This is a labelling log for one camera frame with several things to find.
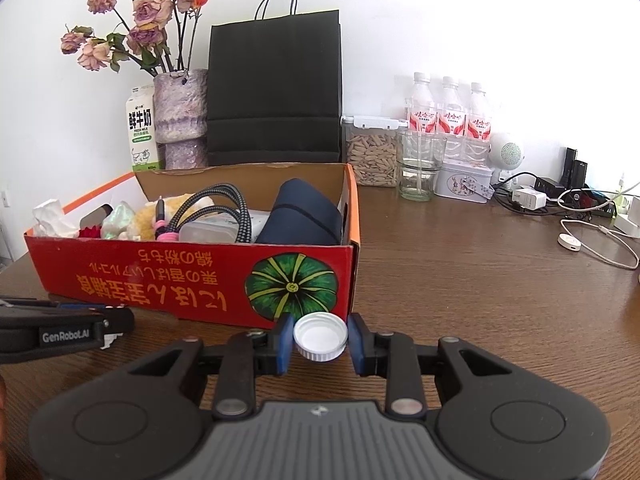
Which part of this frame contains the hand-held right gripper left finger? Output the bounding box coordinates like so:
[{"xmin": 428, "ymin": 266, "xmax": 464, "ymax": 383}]
[{"xmin": 127, "ymin": 312, "xmax": 296, "ymax": 420}]

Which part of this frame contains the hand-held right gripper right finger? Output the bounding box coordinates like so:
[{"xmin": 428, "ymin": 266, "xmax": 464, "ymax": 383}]
[{"xmin": 347, "ymin": 312, "xmax": 513, "ymax": 419}]

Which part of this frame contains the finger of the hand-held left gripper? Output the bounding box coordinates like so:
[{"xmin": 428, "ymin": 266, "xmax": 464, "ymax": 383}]
[
  {"xmin": 0, "ymin": 297, "xmax": 114, "ymax": 311},
  {"xmin": 100, "ymin": 306, "xmax": 136, "ymax": 348}
]

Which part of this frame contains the white bottle cap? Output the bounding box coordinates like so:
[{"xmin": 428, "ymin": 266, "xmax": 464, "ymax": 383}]
[{"xmin": 293, "ymin": 312, "xmax": 348, "ymax": 362}]

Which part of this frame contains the red orange cardboard box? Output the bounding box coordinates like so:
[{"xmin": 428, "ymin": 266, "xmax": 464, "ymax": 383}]
[{"xmin": 24, "ymin": 162, "xmax": 361, "ymax": 332}]

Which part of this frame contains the white tissue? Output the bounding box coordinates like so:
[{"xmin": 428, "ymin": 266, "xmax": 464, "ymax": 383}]
[{"xmin": 31, "ymin": 199, "xmax": 81, "ymax": 238}]

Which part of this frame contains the clear plastic wrap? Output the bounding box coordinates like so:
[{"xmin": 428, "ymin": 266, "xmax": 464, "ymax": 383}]
[{"xmin": 100, "ymin": 201, "xmax": 137, "ymax": 241}]

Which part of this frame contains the pink hair tie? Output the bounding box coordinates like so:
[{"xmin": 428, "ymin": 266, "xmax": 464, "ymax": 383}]
[{"xmin": 152, "ymin": 219, "xmax": 181, "ymax": 243}]

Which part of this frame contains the clear plastic lidded container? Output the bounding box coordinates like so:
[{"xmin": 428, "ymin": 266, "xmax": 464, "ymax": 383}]
[{"xmin": 179, "ymin": 210, "xmax": 271, "ymax": 246}]

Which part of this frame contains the navy blue pouch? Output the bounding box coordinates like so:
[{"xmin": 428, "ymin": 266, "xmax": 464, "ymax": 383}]
[{"xmin": 255, "ymin": 178, "xmax": 343, "ymax": 247}]

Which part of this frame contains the black braided cable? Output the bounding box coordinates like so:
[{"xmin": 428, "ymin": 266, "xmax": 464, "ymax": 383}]
[{"xmin": 154, "ymin": 183, "xmax": 252, "ymax": 246}]

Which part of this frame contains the clear seed container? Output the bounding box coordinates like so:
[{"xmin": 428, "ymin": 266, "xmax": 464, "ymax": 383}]
[{"xmin": 341, "ymin": 115, "xmax": 408, "ymax": 188}]

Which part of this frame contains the clear drinking glass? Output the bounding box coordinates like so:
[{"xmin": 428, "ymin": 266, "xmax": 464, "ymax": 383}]
[{"xmin": 397, "ymin": 130, "xmax": 447, "ymax": 203}]

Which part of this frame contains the white green milk carton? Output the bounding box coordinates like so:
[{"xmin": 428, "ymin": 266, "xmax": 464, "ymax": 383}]
[{"xmin": 125, "ymin": 85, "xmax": 160, "ymax": 173}]

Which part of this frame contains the white printed tin box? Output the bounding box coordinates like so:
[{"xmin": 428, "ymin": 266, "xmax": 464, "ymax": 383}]
[{"xmin": 432, "ymin": 158, "xmax": 493, "ymax": 204}]

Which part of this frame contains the purple textured vase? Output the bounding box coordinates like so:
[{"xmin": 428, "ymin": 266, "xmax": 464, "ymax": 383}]
[{"xmin": 152, "ymin": 68, "xmax": 210, "ymax": 171}]

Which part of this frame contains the white charger plug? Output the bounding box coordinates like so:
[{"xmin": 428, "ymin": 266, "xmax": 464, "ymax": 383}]
[{"xmin": 511, "ymin": 186, "xmax": 548, "ymax": 211}]

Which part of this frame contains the white round speaker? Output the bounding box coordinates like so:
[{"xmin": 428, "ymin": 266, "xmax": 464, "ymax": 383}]
[{"xmin": 487, "ymin": 132, "xmax": 526, "ymax": 171}]

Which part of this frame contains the black power adapter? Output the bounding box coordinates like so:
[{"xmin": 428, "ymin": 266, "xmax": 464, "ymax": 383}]
[{"xmin": 534, "ymin": 176, "xmax": 566, "ymax": 198}]

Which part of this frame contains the black paper bag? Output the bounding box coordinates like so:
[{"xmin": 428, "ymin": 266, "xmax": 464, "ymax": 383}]
[{"xmin": 206, "ymin": 0, "xmax": 345, "ymax": 167}]

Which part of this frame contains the black upright device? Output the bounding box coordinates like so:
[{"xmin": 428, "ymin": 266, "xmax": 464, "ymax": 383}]
[{"xmin": 560, "ymin": 147, "xmax": 589, "ymax": 188}]

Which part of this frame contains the dried pink rose bouquet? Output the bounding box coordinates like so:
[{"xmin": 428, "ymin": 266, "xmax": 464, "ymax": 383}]
[{"xmin": 60, "ymin": 0, "xmax": 210, "ymax": 78}]

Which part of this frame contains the white charger with cables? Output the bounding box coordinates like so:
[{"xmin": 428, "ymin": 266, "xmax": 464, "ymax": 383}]
[{"xmin": 492, "ymin": 172, "xmax": 542, "ymax": 212}]

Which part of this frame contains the white cable with round puck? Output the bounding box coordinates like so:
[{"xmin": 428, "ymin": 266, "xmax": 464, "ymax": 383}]
[{"xmin": 557, "ymin": 217, "xmax": 640, "ymax": 271}]

